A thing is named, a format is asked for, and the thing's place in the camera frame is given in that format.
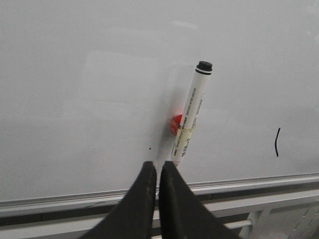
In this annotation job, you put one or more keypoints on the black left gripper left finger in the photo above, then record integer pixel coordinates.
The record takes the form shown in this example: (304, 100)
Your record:
(132, 218)

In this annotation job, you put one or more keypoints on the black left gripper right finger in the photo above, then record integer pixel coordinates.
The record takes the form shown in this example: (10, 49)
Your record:
(182, 215)

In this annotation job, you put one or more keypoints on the white marker with black cap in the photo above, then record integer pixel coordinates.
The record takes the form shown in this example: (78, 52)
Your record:
(191, 109)

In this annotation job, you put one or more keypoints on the red round magnet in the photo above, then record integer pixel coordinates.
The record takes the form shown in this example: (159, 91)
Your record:
(174, 124)

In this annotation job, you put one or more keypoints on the white metal stand frame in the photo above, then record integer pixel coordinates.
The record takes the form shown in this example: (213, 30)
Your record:
(293, 215)

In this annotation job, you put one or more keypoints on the white whiteboard with aluminium frame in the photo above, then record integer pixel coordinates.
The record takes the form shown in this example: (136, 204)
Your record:
(88, 88)

